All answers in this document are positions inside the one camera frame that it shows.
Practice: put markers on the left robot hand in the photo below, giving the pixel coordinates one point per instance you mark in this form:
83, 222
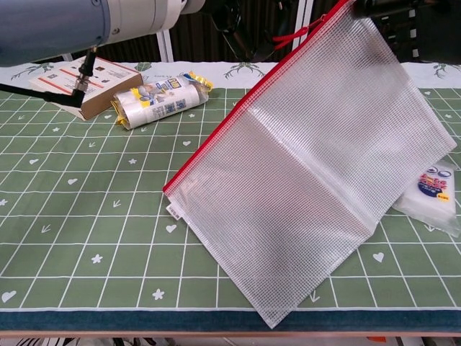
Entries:
237, 32

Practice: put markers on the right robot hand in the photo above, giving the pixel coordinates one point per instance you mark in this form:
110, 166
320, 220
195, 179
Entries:
425, 21

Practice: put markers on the clear mesh zipper pouch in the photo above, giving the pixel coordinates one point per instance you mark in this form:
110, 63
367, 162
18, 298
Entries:
306, 162

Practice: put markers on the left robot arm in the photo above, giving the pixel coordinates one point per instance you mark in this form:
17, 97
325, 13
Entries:
72, 25

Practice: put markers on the plastic bag roll pack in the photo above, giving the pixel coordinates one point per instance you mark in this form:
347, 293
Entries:
162, 101

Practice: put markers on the flat cardboard box white label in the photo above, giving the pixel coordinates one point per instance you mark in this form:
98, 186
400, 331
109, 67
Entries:
108, 81

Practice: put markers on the white sponge pack in plastic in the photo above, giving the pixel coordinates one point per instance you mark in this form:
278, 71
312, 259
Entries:
432, 202

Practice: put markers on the green checked tablecloth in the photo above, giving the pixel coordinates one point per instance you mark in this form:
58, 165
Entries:
90, 216

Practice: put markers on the white partition post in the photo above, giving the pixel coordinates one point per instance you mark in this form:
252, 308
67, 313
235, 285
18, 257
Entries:
304, 18
67, 57
165, 45

